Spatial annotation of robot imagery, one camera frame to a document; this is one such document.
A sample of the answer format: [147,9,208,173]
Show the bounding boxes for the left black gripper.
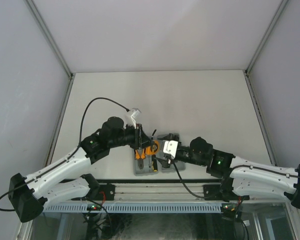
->
[108,122,154,151]

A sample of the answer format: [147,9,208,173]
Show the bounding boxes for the orange tape measure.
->
[145,129,160,156]

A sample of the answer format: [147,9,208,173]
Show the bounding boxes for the orange black pliers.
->
[134,148,147,170]

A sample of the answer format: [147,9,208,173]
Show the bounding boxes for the black yellow screwdriver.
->
[151,160,158,172]

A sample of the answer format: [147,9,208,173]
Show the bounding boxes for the grey plastic tool case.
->
[133,132,186,176]

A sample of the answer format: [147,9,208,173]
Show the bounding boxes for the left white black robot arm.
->
[8,116,153,223]

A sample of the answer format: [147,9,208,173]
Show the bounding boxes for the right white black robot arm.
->
[161,137,300,209]

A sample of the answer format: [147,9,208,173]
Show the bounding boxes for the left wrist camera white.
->
[125,108,141,129]

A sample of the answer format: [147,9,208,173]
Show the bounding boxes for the aluminium front rail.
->
[89,181,231,201]

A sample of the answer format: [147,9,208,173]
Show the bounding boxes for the blue slotted cable duct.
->
[44,202,222,214]

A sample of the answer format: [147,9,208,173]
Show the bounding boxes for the left black camera cable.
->
[0,97,131,213]

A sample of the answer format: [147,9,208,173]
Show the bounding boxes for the left aluminium frame post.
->
[23,0,75,80]

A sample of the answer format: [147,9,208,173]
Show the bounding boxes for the aluminium frame post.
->
[23,0,75,80]
[244,0,290,76]

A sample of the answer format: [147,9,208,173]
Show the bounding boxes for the right aluminium frame post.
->
[244,0,290,76]

